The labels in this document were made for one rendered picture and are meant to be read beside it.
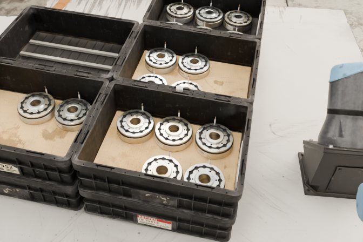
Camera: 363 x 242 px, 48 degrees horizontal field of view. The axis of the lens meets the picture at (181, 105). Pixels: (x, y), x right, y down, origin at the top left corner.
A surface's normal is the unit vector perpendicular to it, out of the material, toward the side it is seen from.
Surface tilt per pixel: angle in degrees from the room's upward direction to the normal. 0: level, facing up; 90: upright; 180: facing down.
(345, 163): 90
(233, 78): 0
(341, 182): 90
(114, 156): 0
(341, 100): 59
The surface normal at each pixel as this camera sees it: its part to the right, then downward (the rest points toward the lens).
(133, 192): -0.21, 0.68
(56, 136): 0.04, -0.71
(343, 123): -0.48, -0.33
